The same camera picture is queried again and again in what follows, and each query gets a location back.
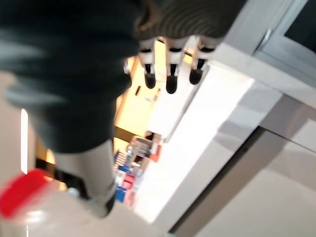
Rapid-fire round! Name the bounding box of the right robot hand black cloth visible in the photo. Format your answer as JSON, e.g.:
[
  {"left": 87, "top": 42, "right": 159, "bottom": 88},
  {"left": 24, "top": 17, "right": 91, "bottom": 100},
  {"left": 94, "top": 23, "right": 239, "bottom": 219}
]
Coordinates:
[{"left": 0, "top": 0, "right": 244, "bottom": 218}]

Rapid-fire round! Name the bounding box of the grey window frame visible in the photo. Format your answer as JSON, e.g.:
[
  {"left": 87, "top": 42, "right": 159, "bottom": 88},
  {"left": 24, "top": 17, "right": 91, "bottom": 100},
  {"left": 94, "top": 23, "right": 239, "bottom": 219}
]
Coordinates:
[{"left": 254, "top": 0, "right": 316, "bottom": 79}]

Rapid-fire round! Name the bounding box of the clear bottle red cap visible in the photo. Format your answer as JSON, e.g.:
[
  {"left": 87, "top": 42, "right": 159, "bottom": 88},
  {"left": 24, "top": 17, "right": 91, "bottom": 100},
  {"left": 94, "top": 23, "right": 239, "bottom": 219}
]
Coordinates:
[{"left": 0, "top": 169, "right": 161, "bottom": 237}]

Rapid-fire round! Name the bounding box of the white counter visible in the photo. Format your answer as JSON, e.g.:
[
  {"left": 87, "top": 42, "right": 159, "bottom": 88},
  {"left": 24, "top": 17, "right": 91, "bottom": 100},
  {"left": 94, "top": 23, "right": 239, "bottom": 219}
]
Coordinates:
[{"left": 133, "top": 41, "right": 284, "bottom": 234}]

